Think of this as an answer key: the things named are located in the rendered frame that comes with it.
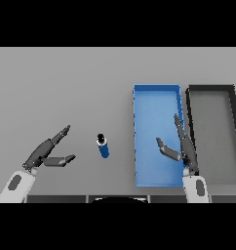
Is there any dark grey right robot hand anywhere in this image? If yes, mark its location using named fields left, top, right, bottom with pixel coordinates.
left=155, top=112, right=200, bottom=175

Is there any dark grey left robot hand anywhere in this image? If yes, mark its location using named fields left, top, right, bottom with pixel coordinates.
left=21, top=124, right=77, bottom=171

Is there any dark grey bin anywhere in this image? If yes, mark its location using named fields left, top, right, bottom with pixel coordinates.
left=185, top=84, right=236, bottom=188

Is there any blue bin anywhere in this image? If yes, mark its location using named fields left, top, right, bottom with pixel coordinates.
left=133, top=83, right=186, bottom=188

